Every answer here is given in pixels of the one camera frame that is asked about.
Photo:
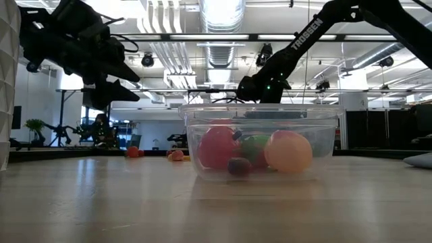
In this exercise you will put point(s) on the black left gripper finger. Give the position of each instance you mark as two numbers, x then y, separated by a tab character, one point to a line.
121	72
108	94

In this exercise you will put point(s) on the green round toy fruit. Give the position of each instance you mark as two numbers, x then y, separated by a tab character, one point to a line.
256	143

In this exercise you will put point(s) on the peach-coloured round toy fruit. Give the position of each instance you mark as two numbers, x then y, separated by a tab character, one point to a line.
288	152

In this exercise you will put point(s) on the red toy apple with stem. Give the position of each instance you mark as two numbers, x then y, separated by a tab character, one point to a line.
217	146

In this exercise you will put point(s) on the pale pink toy food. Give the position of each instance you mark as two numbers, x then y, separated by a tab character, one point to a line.
177	155

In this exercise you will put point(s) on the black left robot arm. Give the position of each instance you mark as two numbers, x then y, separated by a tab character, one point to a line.
37	37

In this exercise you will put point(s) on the black background robot arm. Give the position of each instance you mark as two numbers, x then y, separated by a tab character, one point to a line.
59	130
177	137

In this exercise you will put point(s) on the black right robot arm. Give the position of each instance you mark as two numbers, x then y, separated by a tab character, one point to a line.
307	32

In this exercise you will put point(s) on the clear plastic tupperware container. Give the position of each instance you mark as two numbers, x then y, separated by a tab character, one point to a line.
261	179

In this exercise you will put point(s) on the person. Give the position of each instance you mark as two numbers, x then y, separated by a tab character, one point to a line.
100	130

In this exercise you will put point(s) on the black beam with light strips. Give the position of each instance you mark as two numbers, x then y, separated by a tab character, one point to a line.
164	37

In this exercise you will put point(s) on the small background potted plant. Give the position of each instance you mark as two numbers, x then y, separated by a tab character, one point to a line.
34	125

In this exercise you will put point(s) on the white column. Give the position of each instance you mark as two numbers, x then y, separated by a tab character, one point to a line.
352	98

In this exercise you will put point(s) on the white faceted textured container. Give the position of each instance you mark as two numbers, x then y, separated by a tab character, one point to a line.
8	84

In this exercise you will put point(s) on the dark monitor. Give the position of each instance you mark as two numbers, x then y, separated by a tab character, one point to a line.
17	117

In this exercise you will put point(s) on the black office partition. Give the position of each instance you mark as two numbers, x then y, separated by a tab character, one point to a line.
378	130

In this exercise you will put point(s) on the large grey ceiling pipe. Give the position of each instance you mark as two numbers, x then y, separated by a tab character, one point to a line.
381	50

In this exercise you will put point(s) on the grey rectangular lid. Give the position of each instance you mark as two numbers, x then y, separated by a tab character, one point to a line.
420	160

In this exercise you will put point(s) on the black ceiling-mounted camera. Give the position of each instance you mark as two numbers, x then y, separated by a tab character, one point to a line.
323	84
265	54
32	67
386	61
147	61

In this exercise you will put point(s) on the black background workstation frame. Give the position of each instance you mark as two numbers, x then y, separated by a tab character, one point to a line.
209	90

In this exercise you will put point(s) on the silver ribbed air duct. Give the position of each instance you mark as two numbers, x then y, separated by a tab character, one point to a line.
221	54

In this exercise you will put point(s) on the black aluminium table frame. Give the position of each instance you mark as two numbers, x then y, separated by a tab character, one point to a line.
50	154

